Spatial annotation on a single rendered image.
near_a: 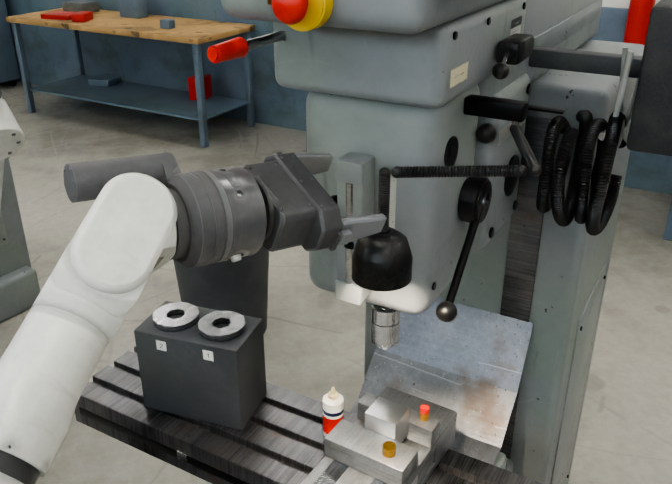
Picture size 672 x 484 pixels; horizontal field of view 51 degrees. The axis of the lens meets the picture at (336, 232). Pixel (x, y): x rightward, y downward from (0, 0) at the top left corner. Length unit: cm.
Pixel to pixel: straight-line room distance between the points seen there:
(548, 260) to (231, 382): 65
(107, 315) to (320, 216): 23
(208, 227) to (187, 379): 82
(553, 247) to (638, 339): 222
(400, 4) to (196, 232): 31
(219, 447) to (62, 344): 87
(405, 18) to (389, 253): 26
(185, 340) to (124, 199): 81
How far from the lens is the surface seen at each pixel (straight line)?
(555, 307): 148
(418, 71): 85
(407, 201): 95
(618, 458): 291
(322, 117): 97
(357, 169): 92
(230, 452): 141
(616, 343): 355
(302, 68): 93
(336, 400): 137
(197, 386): 143
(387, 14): 75
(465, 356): 154
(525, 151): 88
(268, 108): 643
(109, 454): 286
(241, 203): 65
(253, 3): 83
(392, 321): 114
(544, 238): 142
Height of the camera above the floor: 186
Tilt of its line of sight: 25 degrees down
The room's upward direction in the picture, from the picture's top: straight up
